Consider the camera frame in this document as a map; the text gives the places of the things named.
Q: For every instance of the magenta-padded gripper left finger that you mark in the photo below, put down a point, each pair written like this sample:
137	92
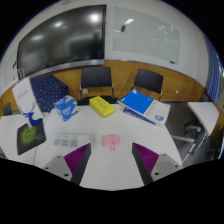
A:
78	158

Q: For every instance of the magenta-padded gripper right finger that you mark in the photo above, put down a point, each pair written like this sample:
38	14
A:
145	160

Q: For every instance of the pink charger block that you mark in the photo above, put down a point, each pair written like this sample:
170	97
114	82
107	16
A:
111	141

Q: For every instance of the white power strip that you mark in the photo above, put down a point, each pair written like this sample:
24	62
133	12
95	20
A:
70	140

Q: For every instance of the black green mouse pad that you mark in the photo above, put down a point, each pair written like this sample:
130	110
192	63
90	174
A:
30	138

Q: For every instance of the blue tissue box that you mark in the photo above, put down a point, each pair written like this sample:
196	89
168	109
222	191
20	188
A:
66	107

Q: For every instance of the blue white paper pack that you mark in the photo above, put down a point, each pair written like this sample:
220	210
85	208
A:
143	106

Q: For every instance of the yellow flat box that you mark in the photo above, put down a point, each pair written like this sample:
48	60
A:
101	106

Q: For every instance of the small white side table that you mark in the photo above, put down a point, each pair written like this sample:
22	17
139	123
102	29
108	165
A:
204	115

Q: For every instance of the blue dotted armchair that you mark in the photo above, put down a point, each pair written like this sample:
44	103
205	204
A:
50	90

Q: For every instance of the white paper bag blue deer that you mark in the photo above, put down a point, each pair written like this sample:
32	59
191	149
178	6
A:
26	100

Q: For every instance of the black chair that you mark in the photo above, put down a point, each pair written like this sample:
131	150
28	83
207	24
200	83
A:
96	77
148	81

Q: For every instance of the grey chair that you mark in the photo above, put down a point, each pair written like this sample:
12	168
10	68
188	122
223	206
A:
7	109

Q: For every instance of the blue window blind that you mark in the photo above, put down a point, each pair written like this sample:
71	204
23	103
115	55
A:
213	73

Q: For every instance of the large glass whiteboard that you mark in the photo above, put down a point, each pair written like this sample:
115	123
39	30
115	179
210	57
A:
146	35

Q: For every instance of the large black wall screen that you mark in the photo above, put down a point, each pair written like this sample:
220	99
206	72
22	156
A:
63	40

